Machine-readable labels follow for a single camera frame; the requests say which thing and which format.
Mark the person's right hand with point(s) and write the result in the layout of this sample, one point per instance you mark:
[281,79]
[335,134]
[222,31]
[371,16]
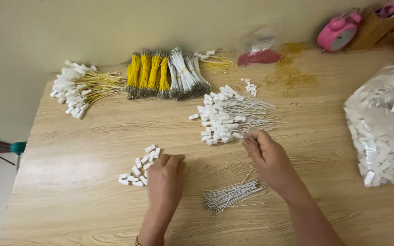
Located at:
[275,167]

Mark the person's left hand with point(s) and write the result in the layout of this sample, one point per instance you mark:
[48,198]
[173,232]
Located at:
[164,184]

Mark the person's left fingers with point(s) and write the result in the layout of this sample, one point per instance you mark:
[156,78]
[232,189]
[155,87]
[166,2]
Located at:
[171,160]

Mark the pile of loose white connectors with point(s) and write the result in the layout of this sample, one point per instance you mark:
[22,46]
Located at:
[139,170]

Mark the small cluster of white connectors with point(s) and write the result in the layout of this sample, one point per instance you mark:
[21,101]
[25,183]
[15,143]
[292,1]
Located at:
[250,87]

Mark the clear bag with red contents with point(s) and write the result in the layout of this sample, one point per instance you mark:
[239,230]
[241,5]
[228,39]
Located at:
[258,56]

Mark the pink alarm clock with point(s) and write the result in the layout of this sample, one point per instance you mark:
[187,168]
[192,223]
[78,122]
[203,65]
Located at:
[337,34]

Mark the clear bag of white connectors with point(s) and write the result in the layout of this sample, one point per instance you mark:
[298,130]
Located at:
[381,136]

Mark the brown wooden desk organizer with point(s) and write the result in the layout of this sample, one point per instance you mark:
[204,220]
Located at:
[375,29]

